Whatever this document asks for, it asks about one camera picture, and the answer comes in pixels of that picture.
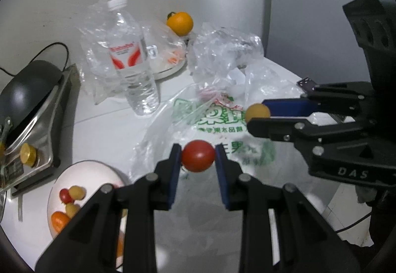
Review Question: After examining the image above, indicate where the clear water bottle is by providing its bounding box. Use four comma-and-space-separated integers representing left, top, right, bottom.
107, 0, 160, 116

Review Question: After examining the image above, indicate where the steel induction cooker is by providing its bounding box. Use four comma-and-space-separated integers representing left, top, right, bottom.
0, 63, 81, 198

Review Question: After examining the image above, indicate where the yellow cherry tomato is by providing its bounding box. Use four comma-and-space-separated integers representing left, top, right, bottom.
245, 103, 272, 123
69, 185, 86, 200
65, 203, 81, 218

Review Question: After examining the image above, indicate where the crumpled clear plastic bag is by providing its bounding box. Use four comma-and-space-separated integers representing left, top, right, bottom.
189, 22, 265, 88

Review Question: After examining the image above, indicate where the person's right forearm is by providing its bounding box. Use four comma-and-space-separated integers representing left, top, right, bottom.
356, 186, 377, 205

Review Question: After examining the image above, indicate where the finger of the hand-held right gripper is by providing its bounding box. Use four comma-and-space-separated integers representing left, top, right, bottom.
261, 81, 374, 118
247, 117, 371, 150

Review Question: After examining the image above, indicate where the large orange with stem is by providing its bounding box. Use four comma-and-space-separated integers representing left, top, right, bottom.
166, 11, 194, 35

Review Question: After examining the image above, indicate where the black cooker cable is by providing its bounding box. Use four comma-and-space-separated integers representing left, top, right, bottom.
0, 42, 69, 76

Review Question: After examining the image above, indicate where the brass cooker knob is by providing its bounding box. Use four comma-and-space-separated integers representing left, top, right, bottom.
20, 143, 38, 166

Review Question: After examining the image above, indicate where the green printed plastic bag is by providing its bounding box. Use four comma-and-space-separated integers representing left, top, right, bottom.
130, 77, 311, 273

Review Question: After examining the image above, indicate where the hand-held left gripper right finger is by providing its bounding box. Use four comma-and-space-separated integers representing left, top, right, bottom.
215, 142, 361, 273

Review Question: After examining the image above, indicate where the black wok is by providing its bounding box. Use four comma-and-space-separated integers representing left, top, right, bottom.
0, 60, 62, 154

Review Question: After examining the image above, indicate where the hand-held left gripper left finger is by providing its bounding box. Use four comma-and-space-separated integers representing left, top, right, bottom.
35, 143, 183, 273

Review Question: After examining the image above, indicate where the red cherry tomato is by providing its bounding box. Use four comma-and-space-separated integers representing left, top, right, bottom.
181, 140, 216, 173
59, 188, 74, 204

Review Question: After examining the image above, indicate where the white plate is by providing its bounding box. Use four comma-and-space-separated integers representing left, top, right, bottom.
47, 160, 132, 258

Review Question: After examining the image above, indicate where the grey refrigerator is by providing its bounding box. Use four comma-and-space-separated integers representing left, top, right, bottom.
263, 0, 396, 85

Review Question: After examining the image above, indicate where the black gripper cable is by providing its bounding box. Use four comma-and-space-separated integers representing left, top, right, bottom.
336, 210, 372, 234

